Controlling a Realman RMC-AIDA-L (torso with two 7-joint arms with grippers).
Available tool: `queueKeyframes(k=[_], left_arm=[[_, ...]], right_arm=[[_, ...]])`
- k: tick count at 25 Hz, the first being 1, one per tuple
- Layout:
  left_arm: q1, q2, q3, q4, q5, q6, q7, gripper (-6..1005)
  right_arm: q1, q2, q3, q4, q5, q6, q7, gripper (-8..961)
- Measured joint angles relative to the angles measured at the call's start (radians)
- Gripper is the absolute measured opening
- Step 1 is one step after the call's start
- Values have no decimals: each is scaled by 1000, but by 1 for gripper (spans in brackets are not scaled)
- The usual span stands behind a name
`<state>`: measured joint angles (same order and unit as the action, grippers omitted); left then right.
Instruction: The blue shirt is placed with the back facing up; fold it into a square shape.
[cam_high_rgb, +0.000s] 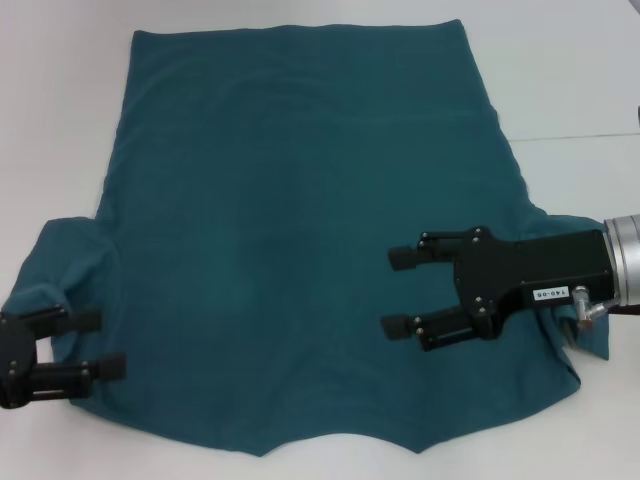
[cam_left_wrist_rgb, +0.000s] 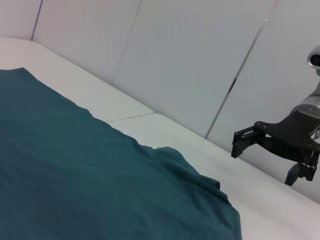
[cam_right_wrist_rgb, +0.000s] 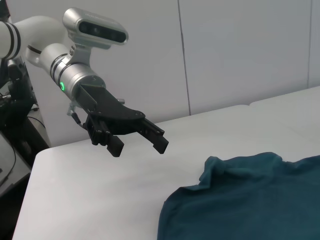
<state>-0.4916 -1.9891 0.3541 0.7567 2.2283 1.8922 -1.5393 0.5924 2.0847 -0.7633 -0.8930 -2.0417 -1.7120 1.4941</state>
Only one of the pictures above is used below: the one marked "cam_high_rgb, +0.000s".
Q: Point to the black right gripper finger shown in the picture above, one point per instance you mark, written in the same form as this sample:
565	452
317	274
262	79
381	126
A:
397	327

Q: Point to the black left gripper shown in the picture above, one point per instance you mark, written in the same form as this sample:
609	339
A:
15	355

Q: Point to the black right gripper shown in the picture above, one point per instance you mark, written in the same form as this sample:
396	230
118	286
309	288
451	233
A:
550	260

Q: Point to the teal blue shirt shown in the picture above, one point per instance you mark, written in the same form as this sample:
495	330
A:
300	200

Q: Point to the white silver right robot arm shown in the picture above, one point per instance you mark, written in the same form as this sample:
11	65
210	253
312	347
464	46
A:
625	260

